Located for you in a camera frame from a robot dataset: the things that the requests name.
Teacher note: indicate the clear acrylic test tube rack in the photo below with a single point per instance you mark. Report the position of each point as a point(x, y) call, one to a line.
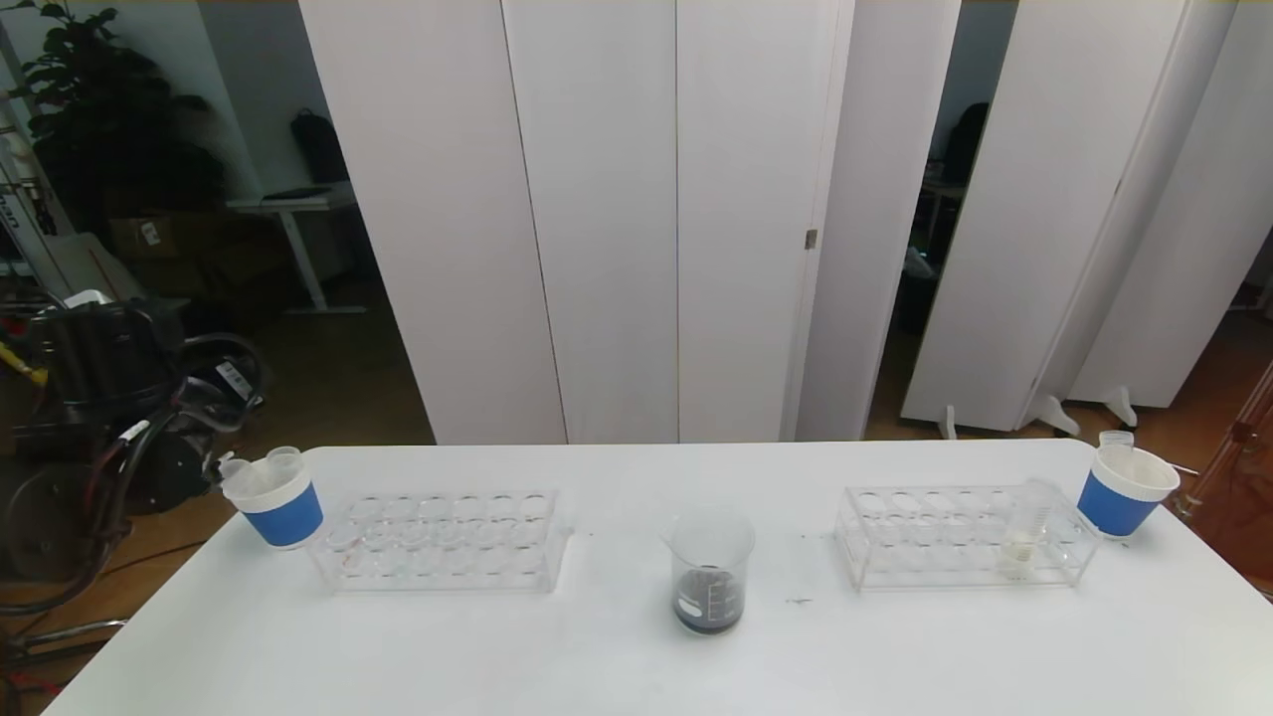
point(448, 575)
point(955, 575)

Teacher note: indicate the black bin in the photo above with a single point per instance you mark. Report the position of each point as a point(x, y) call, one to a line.
point(219, 316)

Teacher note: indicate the brown cardboard box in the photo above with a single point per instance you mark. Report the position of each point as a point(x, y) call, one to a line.
point(169, 239)

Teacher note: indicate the clear glass beaker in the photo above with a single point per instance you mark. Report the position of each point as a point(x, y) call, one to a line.
point(711, 557)

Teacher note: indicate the white partition panel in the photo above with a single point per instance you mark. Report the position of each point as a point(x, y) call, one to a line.
point(607, 199)
point(746, 199)
point(865, 199)
point(1144, 179)
point(1193, 249)
point(1034, 199)
point(428, 199)

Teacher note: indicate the metal chair base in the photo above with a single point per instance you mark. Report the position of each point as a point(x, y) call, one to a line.
point(70, 632)

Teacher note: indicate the white partition foot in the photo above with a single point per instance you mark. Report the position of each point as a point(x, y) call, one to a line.
point(1056, 416)
point(1122, 408)
point(947, 425)

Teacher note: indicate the white standing desk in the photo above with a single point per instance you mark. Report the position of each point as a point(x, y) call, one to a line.
point(288, 206)

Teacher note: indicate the black backpack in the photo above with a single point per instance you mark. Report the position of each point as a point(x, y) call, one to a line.
point(318, 149)

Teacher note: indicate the white flat board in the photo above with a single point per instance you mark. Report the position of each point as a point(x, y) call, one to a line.
point(99, 268)

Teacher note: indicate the black and silver left robot arm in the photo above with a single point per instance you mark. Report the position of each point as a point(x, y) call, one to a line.
point(99, 348)

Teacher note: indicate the dark green potted plant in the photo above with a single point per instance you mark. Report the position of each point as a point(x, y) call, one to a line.
point(109, 129)

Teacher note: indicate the black chair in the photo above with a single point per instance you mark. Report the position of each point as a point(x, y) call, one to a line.
point(965, 144)

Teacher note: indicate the pale liquid test tube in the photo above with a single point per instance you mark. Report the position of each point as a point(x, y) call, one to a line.
point(1024, 537)

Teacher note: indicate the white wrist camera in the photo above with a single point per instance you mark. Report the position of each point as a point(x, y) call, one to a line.
point(88, 297)

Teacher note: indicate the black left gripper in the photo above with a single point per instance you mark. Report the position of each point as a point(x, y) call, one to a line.
point(236, 380)

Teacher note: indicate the blue pigment test tube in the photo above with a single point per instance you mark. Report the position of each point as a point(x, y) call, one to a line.
point(285, 458)

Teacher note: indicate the white upright machine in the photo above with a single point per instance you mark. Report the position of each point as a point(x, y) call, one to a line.
point(20, 219)

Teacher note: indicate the red pigment test tube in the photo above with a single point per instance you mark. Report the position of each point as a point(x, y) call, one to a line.
point(1116, 439)
point(236, 473)

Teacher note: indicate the transparent acrylic frame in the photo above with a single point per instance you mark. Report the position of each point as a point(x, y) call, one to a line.
point(1243, 467)

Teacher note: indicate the blue and white paper cup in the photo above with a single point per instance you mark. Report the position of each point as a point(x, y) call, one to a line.
point(286, 519)
point(1114, 502)

